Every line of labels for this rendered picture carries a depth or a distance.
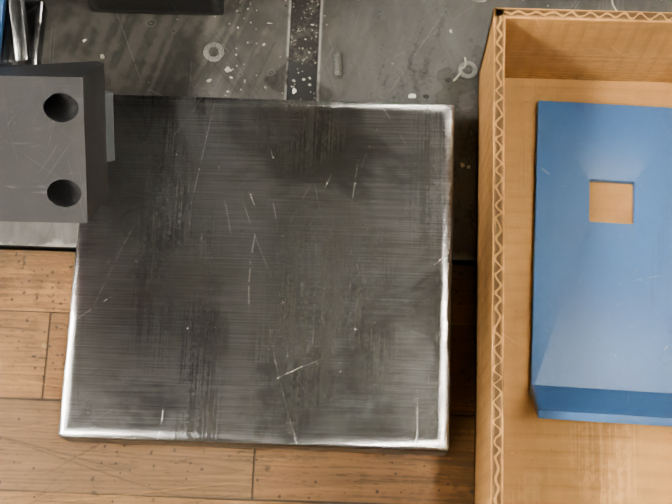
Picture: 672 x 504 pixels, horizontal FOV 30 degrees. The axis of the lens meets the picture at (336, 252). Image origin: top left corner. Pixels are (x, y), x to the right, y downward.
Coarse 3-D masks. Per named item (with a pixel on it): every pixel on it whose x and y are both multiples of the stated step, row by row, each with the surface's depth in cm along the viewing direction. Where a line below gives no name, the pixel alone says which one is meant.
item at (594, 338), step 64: (576, 128) 59; (640, 128) 59; (576, 192) 58; (640, 192) 58; (576, 256) 57; (640, 256) 57; (576, 320) 56; (640, 320) 56; (576, 384) 56; (640, 384) 56
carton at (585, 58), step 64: (512, 64) 58; (576, 64) 58; (640, 64) 58; (512, 128) 59; (512, 192) 58; (512, 256) 58; (512, 320) 57; (512, 384) 56; (512, 448) 55; (576, 448) 55; (640, 448) 55
